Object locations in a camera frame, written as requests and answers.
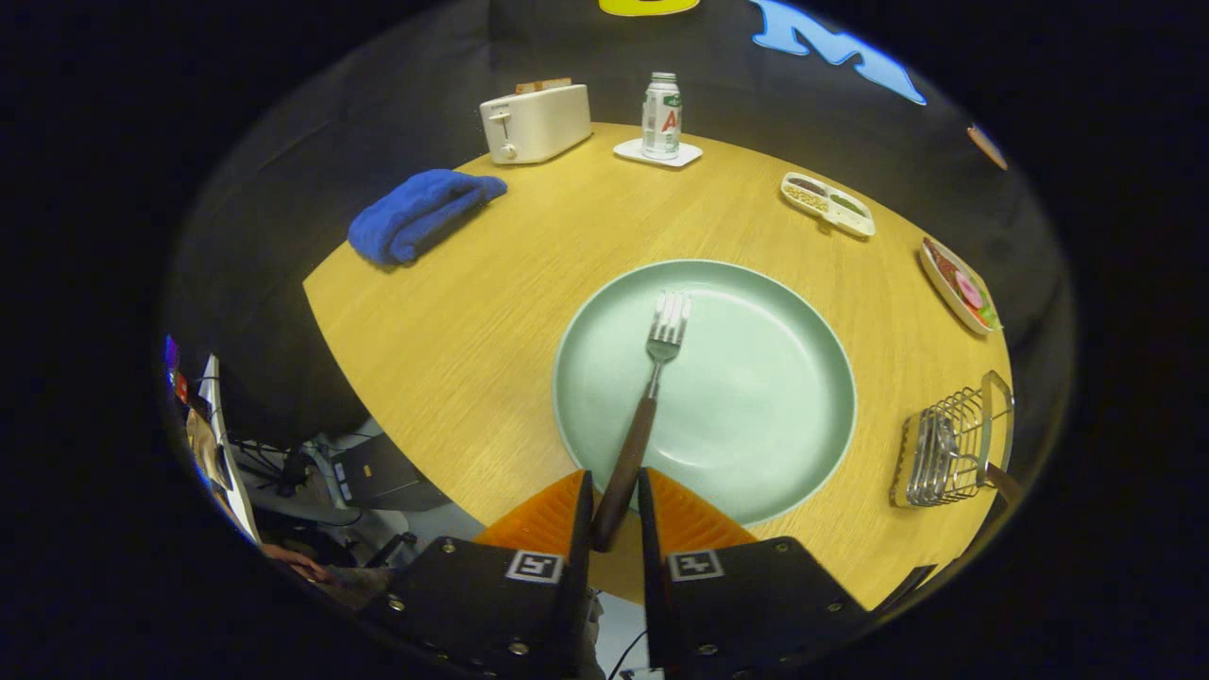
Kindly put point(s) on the blue folded towel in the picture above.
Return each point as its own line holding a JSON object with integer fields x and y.
{"x": 416, "y": 217}

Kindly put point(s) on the white drink bottle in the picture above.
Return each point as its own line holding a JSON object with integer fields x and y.
{"x": 661, "y": 118}

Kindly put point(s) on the white divided dish with beans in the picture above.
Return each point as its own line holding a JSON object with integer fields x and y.
{"x": 831, "y": 210}

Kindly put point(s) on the white square coaster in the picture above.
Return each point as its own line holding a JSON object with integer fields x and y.
{"x": 685, "y": 156}

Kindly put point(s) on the toasted bread slice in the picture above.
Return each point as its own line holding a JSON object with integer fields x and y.
{"x": 527, "y": 88}
{"x": 557, "y": 83}

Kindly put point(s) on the black device box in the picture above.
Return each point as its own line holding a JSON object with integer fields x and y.
{"x": 387, "y": 472}

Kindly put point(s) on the white toaster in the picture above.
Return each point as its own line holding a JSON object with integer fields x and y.
{"x": 538, "y": 123}

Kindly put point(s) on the black backdrop cloth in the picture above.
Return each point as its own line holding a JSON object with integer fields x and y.
{"x": 331, "y": 142}

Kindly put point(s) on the white plate with food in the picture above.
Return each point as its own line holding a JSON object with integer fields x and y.
{"x": 954, "y": 283}

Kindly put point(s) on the pale green plate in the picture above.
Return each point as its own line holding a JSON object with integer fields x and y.
{"x": 756, "y": 397}

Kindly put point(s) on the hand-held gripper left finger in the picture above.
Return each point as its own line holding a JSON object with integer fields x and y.
{"x": 584, "y": 567}

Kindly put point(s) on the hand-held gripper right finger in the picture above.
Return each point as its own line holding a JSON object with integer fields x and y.
{"x": 652, "y": 567}

